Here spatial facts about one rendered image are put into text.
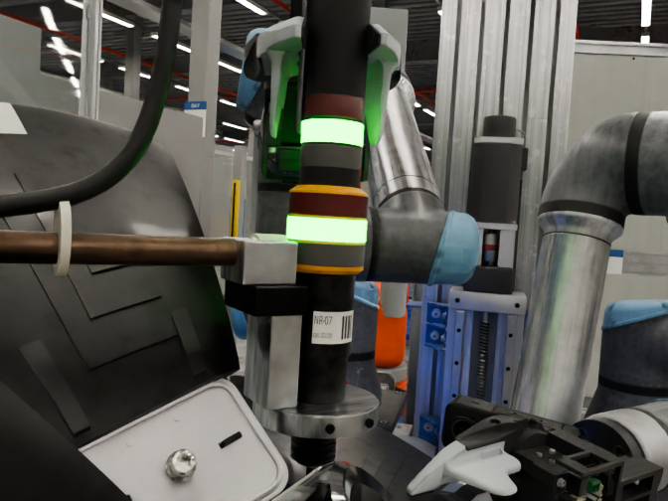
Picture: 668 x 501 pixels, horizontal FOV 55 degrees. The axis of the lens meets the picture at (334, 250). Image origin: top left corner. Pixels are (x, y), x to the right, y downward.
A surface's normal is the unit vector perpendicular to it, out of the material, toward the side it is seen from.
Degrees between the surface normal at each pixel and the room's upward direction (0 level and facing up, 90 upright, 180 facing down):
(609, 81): 91
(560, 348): 75
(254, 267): 90
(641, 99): 91
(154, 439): 48
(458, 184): 90
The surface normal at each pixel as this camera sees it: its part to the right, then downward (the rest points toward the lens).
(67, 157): 0.47, -0.71
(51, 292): 0.36, -0.63
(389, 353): 0.04, 0.06
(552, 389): -0.21, -0.22
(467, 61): -0.23, 0.04
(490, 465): 0.11, -0.98
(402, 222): 0.13, -0.59
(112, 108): 0.90, 0.07
